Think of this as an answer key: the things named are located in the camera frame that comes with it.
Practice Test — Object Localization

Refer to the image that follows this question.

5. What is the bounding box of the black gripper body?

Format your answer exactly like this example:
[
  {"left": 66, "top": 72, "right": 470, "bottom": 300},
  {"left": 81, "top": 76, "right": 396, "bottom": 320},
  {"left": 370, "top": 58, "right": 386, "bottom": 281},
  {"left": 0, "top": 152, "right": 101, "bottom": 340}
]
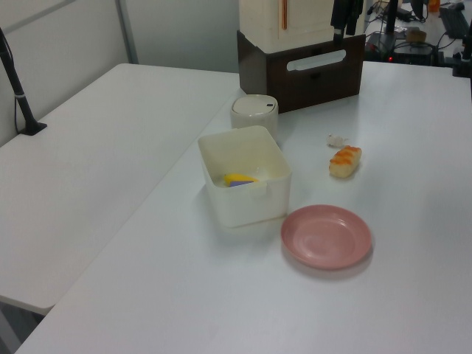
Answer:
[{"left": 330, "top": 0, "right": 366, "bottom": 27}]

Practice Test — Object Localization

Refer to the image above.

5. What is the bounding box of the small beige lidded trash can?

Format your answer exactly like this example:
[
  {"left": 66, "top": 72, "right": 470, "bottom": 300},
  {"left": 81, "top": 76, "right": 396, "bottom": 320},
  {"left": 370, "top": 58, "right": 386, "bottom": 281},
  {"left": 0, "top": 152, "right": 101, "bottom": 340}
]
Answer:
[{"left": 230, "top": 94, "right": 280, "bottom": 145}]

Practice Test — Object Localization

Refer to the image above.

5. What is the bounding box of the open white plastic storage box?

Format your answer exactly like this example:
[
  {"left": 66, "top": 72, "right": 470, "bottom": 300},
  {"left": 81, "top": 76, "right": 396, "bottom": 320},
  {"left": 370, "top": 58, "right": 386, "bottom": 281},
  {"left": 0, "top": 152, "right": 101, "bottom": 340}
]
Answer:
[{"left": 197, "top": 125, "right": 293, "bottom": 229}]

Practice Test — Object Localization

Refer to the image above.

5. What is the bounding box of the black monitor stand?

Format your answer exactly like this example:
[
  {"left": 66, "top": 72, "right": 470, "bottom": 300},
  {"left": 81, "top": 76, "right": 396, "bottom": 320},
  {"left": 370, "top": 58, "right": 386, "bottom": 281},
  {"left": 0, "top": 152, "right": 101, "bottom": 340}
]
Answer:
[{"left": 381, "top": 0, "right": 403, "bottom": 37}]

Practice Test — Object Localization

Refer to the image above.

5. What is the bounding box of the dark brown wooden drawer box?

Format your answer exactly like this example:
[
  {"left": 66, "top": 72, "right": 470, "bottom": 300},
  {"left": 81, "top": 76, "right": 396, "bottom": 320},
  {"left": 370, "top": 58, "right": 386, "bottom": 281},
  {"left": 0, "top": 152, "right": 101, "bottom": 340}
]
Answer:
[{"left": 236, "top": 29, "right": 365, "bottom": 114}]

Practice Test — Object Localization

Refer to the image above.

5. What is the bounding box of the black device with red light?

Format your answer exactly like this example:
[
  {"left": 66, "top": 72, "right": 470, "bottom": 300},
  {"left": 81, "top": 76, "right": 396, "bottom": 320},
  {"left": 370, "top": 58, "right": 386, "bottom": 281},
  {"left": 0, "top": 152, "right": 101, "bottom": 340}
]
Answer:
[{"left": 390, "top": 44, "right": 437, "bottom": 66}]

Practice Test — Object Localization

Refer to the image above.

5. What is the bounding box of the black keyboard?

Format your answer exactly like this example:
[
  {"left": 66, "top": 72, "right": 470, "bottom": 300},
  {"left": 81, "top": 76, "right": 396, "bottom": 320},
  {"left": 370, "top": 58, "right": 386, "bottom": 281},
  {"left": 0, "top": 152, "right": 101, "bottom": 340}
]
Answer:
[{"left": 440, "top": 5, "right": 472, "bottom": 38}]

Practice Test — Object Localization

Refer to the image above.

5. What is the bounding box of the crumpled white paper scrap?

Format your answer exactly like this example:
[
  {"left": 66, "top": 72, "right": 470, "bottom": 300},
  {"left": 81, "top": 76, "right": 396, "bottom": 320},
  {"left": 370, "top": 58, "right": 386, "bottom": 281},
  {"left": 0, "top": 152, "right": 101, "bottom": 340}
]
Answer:
[{"left": 325, "top": 134, "right": 350, "bottom": 148}]

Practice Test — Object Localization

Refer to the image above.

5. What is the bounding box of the toy bread with orange glaze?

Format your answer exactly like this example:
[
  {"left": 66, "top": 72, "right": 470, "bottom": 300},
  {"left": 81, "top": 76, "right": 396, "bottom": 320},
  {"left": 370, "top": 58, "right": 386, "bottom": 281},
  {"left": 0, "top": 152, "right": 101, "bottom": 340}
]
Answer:
[{"left": 327, "top": 145, "right": 364, "bottom": 178}]

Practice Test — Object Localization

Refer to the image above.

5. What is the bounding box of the yellow and purple toy block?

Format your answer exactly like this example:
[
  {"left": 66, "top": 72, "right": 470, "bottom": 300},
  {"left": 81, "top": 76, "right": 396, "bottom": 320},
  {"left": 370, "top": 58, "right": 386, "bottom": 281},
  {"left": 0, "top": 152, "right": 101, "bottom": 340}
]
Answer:
[{"left": 223, "top": 173, "right": 260, "bottom": 188}]

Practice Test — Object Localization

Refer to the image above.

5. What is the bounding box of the pink plastic plate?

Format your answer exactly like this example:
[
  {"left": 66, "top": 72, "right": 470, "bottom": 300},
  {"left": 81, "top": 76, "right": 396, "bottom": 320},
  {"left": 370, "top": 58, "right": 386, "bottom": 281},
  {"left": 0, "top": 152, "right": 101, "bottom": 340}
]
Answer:
[{"left": 280, "top": 204, "right": 373, "bottom": 272}]

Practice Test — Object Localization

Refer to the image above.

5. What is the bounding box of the cream plastic box with handles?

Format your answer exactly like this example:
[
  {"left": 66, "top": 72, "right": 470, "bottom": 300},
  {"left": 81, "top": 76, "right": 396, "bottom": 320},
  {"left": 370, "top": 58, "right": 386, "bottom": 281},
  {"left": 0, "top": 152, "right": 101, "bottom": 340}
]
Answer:
[{"left": 238, "top": 0, "right": 368, "bottom": 52}]

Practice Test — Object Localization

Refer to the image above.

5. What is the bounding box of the white drawer handle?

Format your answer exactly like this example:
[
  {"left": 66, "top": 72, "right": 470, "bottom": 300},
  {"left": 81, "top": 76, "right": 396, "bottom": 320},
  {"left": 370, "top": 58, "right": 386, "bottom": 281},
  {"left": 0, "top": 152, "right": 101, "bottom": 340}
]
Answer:
[{"left": 286, "top": 49, "right": 347, "bottom": 72}]

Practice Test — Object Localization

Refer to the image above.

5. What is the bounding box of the black clamp mount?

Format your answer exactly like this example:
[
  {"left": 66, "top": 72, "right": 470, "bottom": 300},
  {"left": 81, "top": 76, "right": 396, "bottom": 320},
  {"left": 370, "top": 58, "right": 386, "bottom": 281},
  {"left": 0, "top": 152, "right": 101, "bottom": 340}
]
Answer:
[{"left": 451, "top": 0, "right": 472, "bottom": 77}]

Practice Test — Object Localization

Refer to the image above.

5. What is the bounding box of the black camera stand pole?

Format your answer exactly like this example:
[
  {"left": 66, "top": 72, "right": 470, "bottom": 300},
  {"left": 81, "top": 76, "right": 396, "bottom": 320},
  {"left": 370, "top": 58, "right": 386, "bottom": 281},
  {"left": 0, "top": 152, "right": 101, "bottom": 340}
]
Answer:
[{"left": 0, "top": 27, "right": 48, "bottom": 136}]

